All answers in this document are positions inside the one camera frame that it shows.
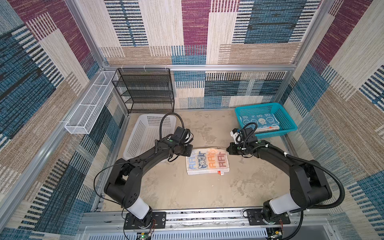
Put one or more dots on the white wire mesh tray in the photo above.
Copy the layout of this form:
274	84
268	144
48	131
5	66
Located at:
87	112

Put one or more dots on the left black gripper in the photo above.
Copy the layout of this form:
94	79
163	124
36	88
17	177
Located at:
188	147

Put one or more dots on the red pattern towel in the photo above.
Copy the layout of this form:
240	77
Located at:
207	161

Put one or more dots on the black wire shelf rack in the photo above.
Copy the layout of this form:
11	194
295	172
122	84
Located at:
145	90

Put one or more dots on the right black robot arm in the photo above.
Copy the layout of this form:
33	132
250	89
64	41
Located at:
311	185

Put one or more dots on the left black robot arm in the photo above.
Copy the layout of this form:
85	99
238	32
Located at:
124	182

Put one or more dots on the aluminium mounting rail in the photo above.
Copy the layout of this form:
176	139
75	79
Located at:
208	224

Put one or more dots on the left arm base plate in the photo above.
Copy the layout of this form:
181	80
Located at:
153	220

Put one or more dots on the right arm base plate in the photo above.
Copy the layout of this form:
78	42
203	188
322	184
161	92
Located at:
261	216

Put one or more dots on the teal plastic basket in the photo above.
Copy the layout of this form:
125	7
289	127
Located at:
287	124

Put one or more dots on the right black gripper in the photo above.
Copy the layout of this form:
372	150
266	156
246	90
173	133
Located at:
232	151

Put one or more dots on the blue bunny pattern towel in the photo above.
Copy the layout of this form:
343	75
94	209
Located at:
266	122

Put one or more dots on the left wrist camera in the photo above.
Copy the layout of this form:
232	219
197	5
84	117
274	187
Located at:
182	136

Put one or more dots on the white plastic laundry basket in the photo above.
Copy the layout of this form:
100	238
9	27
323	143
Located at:
143	135

